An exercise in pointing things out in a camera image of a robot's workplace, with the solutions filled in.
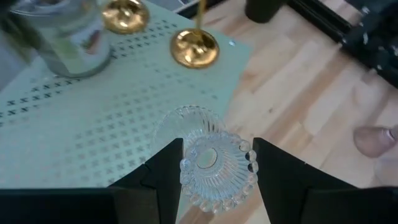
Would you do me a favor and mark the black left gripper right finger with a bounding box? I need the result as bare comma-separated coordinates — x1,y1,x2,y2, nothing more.
252,138,358,224

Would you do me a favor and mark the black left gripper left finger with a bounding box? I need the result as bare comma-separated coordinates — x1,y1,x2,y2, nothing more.
108,138,185,224

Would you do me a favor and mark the clear ribbed glass candle holder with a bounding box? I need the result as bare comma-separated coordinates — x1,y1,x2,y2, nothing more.
151,105,259,214

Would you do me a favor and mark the short brass candlestick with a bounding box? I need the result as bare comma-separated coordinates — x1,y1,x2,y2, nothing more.
170,0,221,70

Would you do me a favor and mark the silver ribbed candle tin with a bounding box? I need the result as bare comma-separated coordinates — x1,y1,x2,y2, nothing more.
11,0,112,79

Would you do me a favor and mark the tall brass candlestick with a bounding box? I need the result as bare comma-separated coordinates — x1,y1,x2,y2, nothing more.
101,0,150,35

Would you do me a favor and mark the person's hand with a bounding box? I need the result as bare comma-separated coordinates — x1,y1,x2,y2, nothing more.
353,124,398,159

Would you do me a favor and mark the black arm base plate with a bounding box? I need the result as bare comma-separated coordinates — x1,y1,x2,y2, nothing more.
340,0,398,90

